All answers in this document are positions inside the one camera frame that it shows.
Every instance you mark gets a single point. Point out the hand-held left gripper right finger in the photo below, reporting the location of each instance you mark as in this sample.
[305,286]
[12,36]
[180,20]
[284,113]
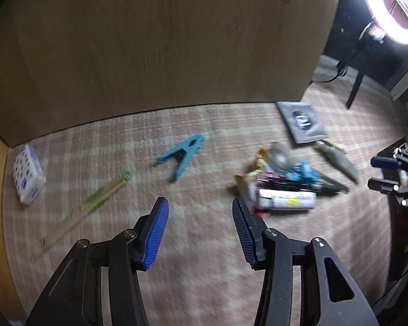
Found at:
[244,234]

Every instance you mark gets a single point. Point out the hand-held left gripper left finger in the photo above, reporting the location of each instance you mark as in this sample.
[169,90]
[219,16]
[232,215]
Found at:
[156,234]

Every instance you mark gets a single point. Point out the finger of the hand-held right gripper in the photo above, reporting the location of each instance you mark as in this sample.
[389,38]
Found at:
[382,162]
[380,185]

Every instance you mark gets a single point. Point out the black tray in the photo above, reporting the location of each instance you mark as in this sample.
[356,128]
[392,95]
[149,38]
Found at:
[399,244]

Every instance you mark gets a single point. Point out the grey knife-like tool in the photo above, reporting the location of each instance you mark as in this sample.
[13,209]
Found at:
[340,161]

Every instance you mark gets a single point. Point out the brown snack wrapper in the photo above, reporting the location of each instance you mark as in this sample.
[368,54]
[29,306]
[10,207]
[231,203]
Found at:
[246,183]

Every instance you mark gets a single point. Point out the white tube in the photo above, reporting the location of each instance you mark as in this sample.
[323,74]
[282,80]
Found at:
[287,199]

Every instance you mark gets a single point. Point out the black pen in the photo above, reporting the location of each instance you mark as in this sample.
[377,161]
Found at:
[292,185]

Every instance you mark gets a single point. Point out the blue wrapper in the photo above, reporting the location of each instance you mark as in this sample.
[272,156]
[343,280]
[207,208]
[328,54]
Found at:
[304,173]

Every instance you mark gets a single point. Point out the wooden chopsticks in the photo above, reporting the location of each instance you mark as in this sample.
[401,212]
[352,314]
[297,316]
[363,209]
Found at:
[85,203]

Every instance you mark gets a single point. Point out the blue clothespin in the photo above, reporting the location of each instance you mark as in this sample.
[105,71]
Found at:
[183,154]

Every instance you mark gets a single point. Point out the grey sachet with dark circle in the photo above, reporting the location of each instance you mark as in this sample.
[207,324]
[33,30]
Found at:
[302,121]

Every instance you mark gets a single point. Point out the white dotted tissue pack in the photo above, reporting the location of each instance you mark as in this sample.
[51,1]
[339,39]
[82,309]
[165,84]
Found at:
[27,176]

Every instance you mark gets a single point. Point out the black light stand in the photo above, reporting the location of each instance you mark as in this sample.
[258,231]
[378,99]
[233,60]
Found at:
[358,81]

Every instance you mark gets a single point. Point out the large wooden board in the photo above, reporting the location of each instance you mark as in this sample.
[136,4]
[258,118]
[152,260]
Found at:
[156,47]

